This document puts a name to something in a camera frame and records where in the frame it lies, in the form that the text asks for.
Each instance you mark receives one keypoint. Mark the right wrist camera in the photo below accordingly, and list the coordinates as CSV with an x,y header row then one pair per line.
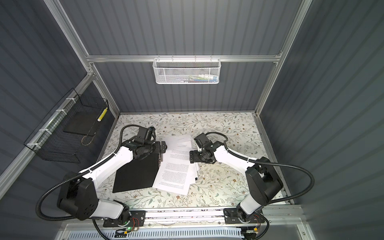
x,y
202,141

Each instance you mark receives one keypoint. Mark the white ventilated cable duct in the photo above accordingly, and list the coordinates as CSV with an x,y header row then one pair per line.
x,y
173,234

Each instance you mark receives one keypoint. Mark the printed paper sheet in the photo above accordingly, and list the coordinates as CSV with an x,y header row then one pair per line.
x,y
176,142
176,173

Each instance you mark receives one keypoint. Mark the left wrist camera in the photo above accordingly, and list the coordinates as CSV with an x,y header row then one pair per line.
x,y
147,134

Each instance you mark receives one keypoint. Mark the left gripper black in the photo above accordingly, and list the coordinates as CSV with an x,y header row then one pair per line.
x,y
158,148

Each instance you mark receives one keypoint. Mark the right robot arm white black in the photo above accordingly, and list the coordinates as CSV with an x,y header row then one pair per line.
x,y
263,181

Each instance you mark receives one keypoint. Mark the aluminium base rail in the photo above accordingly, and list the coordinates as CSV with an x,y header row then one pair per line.
x,y
215,217

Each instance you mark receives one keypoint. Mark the black wire basket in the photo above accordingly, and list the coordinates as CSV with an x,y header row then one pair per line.
x,y
71,134

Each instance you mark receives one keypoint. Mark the white wire mesh basket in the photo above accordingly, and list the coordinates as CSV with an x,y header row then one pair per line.
x,y
168,72

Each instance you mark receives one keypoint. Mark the yellow marker in basket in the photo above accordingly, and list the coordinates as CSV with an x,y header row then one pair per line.
x,y
103,113

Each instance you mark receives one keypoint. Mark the black pad in basket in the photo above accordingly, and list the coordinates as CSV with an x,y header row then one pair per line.
x,y
82,123

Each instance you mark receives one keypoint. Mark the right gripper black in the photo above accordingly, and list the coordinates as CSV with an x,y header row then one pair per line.
x,y
193,157

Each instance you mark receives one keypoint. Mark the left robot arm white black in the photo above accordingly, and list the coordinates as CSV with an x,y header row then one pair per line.
x,y
79,196

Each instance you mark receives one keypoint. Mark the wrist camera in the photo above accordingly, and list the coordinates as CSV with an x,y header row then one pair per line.
x,y
202,141
147,134

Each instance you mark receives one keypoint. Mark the blue folder with black inside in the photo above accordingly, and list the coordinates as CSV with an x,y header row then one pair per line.
x,y
138,174

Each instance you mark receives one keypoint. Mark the pens in white basket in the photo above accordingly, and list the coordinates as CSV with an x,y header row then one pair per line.
x,y
205,78

